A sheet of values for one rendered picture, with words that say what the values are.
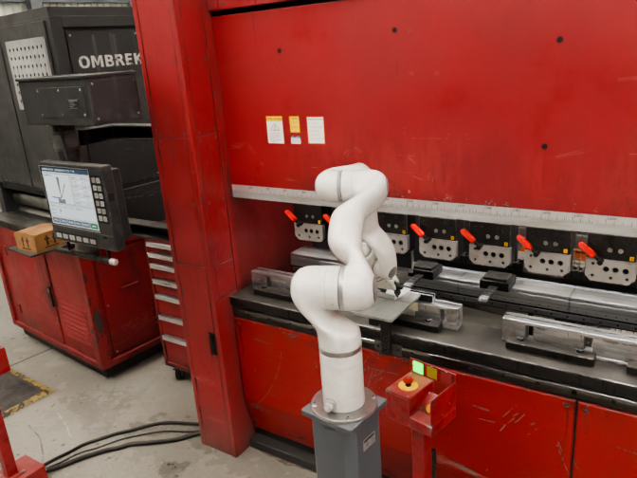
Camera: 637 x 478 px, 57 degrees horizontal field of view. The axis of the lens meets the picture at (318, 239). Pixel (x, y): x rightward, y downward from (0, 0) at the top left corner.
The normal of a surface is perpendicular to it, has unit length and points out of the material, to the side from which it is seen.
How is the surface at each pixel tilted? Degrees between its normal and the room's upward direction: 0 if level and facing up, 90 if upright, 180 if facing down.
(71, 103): 90
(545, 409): 90
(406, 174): 90
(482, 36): 90
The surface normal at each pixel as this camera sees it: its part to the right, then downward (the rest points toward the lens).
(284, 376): -0.55, 0.30
